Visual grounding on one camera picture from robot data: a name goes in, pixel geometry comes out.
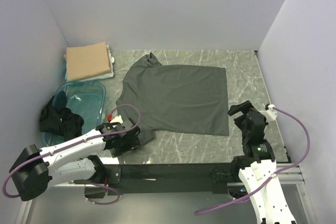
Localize dark grey t-shirt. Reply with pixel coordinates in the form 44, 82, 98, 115
116, 53, 229, 144

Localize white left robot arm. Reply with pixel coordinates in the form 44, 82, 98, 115
9, 119, 141, 201

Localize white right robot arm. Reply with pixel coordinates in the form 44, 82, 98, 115
228, 101, 297, 223

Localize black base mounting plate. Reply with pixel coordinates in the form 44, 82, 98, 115
106, 163, 239, 194

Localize clear blue plastic bin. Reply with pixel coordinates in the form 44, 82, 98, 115
41, 81, 106, 146

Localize black t-shirt in bin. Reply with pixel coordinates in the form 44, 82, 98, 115
39, 97, 84, 141

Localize folded tan t-shirt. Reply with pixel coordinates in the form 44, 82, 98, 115
66, 42, 110, 81

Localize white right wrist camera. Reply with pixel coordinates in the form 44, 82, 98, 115
261, 104, 278, 122

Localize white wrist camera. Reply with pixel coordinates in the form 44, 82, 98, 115
261, 104, 278, 122
107, 114, 123, 123

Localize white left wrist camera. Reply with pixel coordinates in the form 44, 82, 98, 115
107, 114, 123, 123

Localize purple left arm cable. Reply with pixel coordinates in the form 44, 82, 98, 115
2, 103, 142, 206

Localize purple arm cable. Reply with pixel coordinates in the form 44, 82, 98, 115
2, 103, 142, 206
193, 106, 309, 216

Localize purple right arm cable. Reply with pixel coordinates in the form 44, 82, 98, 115
193, 106, 309, 216

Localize aluminium extrusion rail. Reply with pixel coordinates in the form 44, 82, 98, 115
227, 163, 305, 186

